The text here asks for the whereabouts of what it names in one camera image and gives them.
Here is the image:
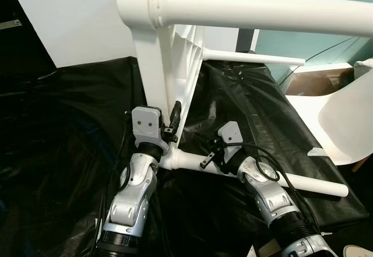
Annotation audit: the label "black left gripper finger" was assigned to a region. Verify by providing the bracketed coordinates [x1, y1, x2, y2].
[168, 100, 183, 133]

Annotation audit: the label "white plastic table top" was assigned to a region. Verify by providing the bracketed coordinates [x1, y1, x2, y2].
[115, 0, 212, 171]

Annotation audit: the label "white tapered plastic table leg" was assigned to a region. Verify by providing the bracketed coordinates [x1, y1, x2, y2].
[204, 50, 307, 67]
[157, 149, 350, 199]
[149, 0, 373, 37]

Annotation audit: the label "black plastic sheet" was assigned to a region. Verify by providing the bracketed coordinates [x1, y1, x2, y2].
[0, 56, 371, 257]

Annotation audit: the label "brown cardboard box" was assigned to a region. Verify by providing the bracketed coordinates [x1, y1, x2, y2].
[286, 64, 356, 97]

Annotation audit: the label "white plastic shell chair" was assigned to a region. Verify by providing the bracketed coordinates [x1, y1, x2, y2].
[288, 68, 373, 166]

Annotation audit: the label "large white board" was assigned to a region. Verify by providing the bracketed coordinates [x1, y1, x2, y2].
[9, 0, 257, 69]

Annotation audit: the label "person's white shoe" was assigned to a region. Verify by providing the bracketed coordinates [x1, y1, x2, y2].
[343, 245, 373, 257]

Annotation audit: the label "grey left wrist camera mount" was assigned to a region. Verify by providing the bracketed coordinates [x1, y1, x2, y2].
[131, 106, 163, 147]

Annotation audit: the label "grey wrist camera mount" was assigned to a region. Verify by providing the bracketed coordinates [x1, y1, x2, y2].
[131, 106, 163, 147]
[217, 121, 243, 154]

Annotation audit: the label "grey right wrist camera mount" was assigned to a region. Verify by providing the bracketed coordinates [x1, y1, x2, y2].
[217, 121, 243, 154]

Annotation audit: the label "thin black wall cable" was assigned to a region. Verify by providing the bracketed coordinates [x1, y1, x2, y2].
[280, 36, 373, 89]

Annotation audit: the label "small grey wall plate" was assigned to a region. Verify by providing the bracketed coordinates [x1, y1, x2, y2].
[0, 19, 23, 31]

